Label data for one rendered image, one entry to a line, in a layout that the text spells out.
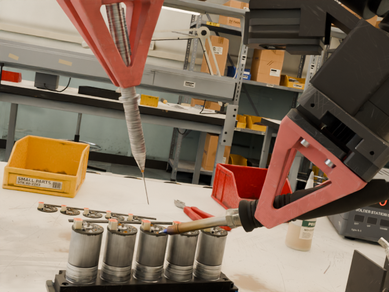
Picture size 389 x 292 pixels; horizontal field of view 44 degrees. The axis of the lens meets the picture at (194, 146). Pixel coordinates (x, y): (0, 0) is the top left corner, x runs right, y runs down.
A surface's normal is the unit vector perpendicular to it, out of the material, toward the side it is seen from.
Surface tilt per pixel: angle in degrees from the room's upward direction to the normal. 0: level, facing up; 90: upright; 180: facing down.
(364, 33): 89
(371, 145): 90
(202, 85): 90
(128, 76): 99
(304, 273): 0
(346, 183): 108
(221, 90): 90
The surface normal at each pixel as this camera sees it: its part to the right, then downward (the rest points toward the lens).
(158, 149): 0.15, 0.16
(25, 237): 0.17, -0.98
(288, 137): -0.53, 0.33
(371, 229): -0.08, 0.12
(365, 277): -0.96, -0.13
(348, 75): -0.34, 0.06
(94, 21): 0.50, 0.52
